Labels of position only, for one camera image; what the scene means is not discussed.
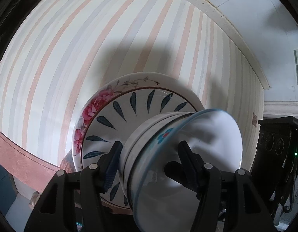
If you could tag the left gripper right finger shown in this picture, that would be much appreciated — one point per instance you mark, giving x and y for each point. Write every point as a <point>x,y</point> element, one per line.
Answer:
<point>228,196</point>

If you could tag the blue cabinet door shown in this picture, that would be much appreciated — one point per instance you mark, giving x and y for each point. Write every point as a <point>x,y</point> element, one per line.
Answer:
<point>8,192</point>

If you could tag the white plate blue leaves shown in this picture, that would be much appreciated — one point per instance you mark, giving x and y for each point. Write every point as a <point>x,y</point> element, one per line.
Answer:
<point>132,118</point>

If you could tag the white bowl red roses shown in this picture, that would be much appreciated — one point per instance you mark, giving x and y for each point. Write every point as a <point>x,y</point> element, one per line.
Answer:
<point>139,147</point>

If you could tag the white plate pink roses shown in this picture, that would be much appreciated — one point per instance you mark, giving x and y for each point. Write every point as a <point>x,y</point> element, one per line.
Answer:
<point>115,88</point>

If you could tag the striped table cloth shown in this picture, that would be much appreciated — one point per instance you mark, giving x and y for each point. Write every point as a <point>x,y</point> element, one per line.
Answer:
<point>65,50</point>

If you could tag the white bowl blue dots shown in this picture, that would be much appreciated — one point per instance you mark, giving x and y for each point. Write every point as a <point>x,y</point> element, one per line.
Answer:
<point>162,191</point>

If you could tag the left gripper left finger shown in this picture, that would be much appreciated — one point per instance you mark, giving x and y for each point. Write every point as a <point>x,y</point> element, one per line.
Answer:
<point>55,209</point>

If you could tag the white bowl black rim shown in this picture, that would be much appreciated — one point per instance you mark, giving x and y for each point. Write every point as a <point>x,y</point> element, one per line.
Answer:
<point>145,158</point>

